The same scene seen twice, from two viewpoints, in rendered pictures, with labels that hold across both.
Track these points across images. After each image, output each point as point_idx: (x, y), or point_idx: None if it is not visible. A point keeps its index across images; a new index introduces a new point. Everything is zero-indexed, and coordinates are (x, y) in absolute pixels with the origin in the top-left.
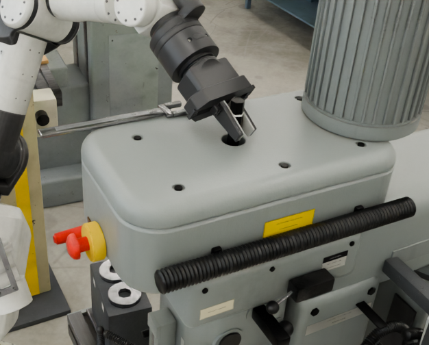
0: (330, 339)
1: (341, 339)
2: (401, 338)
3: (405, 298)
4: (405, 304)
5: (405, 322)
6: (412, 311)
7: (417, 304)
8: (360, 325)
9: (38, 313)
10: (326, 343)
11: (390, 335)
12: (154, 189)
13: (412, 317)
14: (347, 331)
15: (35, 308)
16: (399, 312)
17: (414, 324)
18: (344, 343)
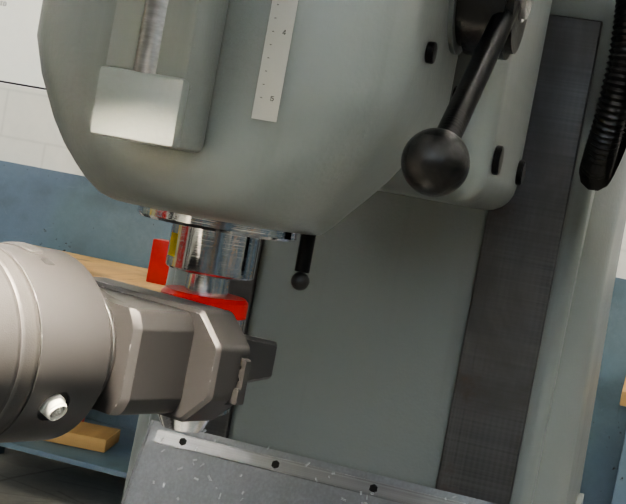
0: (537, 0)
1: (537, 28)
2: (568, 124)
3: (560, 9)
4: (568, 19)
5: (575, 67)
6: (593, 21)
7: (600, 2)
8: (548, 10)
9: None
10: (533, 13)
11: (529, 143)
12: None
13: (598, 37)
14: (543, 6)
15: None
16: (552, 52)
17: (602, 61)
18: (533, 58)
